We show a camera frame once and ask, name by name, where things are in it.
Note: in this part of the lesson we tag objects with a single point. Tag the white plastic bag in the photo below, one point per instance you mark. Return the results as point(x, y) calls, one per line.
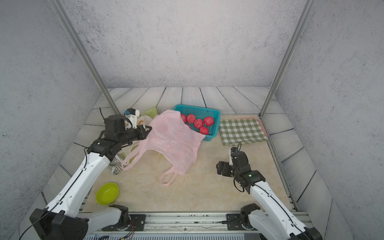
point(143, 120)

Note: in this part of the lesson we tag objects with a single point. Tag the green checkered cloth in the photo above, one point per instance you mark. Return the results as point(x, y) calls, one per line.
point(246, 131)

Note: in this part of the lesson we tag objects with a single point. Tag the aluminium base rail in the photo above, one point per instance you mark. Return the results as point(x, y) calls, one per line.
point(181, 226)

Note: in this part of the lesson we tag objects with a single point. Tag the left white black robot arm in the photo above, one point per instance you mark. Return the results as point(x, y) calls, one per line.
point(60, 219)

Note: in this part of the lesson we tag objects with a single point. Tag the lime green plastic cup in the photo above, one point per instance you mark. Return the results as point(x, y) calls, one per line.
point(107, 194)

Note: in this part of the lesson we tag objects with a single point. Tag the aluminium frame post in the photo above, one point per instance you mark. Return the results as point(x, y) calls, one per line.
point(70, 30)
point(308, 7)

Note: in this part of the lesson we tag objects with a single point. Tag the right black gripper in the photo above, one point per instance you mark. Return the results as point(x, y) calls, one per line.
point(225, 171)

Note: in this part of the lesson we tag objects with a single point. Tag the left aluminium frame post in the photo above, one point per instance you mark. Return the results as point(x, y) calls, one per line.
point(70, 30)

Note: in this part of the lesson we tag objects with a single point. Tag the pink strawberry plastic bag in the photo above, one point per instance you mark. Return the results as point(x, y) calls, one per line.
point(172, 138)

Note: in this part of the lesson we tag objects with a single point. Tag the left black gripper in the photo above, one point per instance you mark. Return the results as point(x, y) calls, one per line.
point(142, 134)

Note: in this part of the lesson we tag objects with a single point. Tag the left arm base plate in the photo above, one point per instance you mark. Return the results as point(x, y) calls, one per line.
point(136, 222)

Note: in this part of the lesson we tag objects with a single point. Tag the red apple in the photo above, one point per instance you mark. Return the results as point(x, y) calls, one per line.
point(184, 118)
point(198, 123)
point(209, 121)
point(191, 118)
point(204, 131)

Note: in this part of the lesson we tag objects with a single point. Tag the teal plastic basket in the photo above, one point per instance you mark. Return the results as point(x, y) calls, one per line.
point(201, 113)

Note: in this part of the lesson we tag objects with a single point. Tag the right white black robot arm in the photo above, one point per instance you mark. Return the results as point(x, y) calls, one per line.
point(269, 216)

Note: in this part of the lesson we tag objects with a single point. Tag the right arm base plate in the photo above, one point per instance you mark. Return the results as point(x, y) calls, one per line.
point(236, 222)

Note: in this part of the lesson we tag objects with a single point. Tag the right aluminium frame post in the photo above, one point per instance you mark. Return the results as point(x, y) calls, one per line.
point(308, 7)

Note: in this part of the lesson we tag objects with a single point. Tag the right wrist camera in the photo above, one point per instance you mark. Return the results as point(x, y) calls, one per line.
point(233, 155)

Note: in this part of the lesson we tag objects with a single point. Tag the yellow-green avocado plastic bag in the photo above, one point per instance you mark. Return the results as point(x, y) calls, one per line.
point(151, 113)

